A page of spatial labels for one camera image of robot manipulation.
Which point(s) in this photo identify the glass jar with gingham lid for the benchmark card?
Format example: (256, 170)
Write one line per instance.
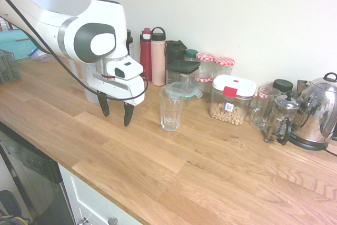
(223, 67)
(206, 61)

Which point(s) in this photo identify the red water bottle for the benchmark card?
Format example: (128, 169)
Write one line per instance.
(145, 59)

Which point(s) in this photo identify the square container with black lid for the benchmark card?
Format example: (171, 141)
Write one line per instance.
(183, 66)

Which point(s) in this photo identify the black kettle base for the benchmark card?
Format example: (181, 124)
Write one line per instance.
(308, 144)

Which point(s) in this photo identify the small jar with gingham lid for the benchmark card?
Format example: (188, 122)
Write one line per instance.
(263, 96)
(203, 81)

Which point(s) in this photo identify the black dishwasher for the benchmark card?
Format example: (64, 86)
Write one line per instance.
(34, 183)

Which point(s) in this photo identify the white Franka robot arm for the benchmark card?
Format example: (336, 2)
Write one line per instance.
(79, 22)

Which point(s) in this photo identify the white cabinet drawer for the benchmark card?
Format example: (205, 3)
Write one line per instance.
(89, 198)

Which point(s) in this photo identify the clear drinking glass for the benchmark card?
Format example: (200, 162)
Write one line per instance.
(171, 114)

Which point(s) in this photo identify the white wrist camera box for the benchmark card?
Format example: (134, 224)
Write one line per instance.
(127, 69)

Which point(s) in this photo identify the clear plastic bag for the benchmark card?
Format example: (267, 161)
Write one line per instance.
(40, 55)

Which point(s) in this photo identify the cereal container with white lid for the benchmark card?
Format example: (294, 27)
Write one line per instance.
(231, 109)

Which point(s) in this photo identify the clear glass mug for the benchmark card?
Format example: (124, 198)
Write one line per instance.
(259, 121)

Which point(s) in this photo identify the glass French press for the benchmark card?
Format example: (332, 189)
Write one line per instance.
(281, 119)

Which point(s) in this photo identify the black shaker bottle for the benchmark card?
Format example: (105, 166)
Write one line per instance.
(172, 52)

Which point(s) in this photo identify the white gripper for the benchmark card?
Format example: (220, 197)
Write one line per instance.
(118, 90)

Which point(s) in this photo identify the shiny steel electric kettle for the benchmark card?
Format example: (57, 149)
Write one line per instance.
(318, 109)

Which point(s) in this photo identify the grey cutlery basket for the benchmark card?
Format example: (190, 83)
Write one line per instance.
(8, 67)

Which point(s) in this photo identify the jar with black lid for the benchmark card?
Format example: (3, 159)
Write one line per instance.
(283, 85)

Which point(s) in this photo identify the glass container with teal lid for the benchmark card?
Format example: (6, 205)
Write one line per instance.
(190, 91)

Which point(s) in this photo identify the pink water bottle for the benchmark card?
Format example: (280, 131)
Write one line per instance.
(158, 61)

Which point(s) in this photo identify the teal box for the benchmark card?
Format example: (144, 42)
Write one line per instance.
(13, 43)

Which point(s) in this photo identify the glass jar with green lid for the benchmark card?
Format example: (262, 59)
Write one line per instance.
(190, 54)

